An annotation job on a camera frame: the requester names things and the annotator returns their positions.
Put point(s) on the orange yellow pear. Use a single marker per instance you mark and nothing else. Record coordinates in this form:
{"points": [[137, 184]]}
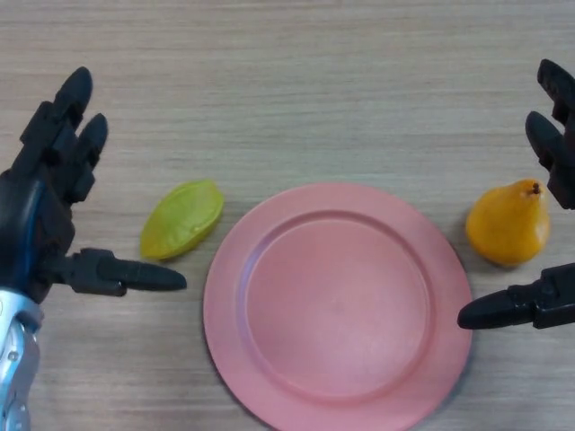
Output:
{"points": [[510, 226]]}

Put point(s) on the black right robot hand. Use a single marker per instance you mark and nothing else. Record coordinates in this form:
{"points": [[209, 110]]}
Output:
{"points": [[557, 148]]}

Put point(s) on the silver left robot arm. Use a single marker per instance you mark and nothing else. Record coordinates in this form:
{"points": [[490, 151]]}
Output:
{"points": [[15, 359]]}

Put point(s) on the pink round plate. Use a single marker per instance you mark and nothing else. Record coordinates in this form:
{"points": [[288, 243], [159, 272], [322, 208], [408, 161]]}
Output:
{"points": [[337, 310]]}

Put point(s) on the yellow starfruit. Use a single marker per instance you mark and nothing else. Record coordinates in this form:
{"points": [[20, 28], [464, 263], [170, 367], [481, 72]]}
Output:
{"points": [[182, 221]]}

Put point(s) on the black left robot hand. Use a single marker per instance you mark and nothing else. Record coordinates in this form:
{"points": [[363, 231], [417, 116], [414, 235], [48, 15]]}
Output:
{"points": [[36, 215]]}

